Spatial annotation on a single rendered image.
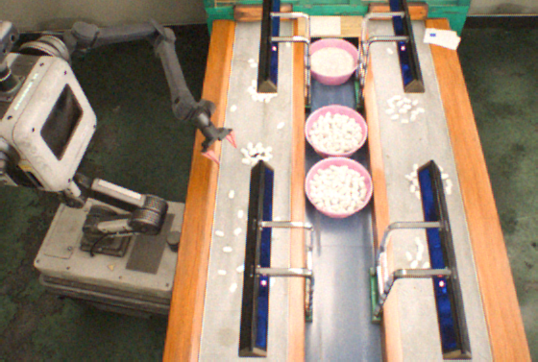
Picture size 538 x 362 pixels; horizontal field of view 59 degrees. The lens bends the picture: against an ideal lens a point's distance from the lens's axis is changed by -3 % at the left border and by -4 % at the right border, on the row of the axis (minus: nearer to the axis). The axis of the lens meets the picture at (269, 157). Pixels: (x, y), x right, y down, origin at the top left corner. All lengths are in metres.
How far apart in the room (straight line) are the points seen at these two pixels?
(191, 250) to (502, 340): 1.13
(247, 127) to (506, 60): 2.18
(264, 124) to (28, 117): 1.06
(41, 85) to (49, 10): 2.39
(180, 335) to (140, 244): 0.63
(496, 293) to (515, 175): 1.37
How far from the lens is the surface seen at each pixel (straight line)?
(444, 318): 1.50
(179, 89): 1.87
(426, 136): 2.21
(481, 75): 3.63
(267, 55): 1.95
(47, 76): 1.60
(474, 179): 2.11
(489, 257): 1.96
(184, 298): 1.83
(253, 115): 2.23
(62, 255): 2.40
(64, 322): 2.82
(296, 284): 1.80
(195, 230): 1.92
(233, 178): 2.05
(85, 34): 1.86
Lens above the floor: 2.46
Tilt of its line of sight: 55 degrees down
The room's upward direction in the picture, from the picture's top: 5 degrees counter-clockwise
